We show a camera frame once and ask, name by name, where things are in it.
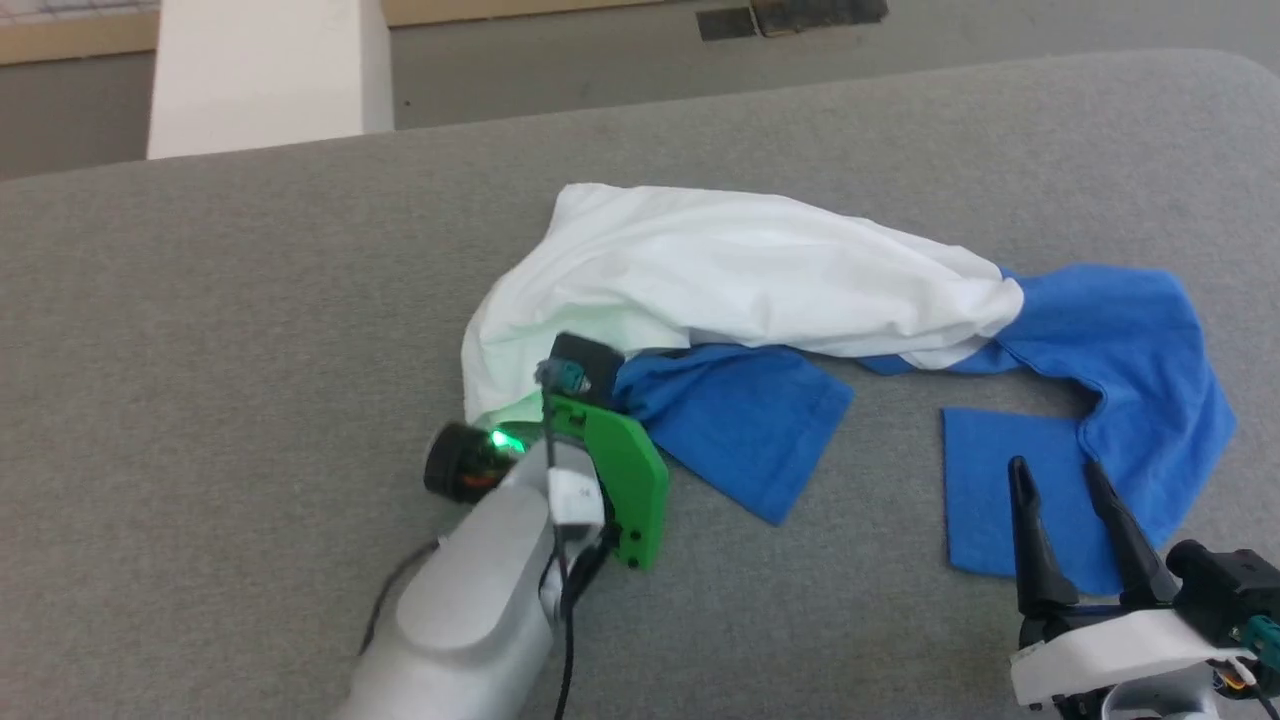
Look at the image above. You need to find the grey fabric sofa cushion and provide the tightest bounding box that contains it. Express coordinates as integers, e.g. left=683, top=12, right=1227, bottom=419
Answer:
left=0, top=48, right=1280, bottom=720

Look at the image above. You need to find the white cable label tag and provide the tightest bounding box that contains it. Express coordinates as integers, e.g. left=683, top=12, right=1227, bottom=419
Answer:
left=548, top=468, right=607, bottom=529

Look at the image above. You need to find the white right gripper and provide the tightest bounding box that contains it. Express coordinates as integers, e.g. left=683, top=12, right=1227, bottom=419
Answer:
left=1008, top=456, right=1261, bottom=711

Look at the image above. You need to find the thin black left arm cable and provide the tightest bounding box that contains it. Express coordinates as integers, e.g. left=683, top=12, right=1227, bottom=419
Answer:
left=358, top=540, right=443, bottom=656

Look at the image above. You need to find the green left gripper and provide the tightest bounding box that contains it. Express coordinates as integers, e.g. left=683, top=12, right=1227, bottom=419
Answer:
left=541, top=395, right=669, bottom=571

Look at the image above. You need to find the blue and white t-shirt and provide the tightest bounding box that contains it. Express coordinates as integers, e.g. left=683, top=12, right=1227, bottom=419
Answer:
left=462, top=183, right=1239, bottom=598

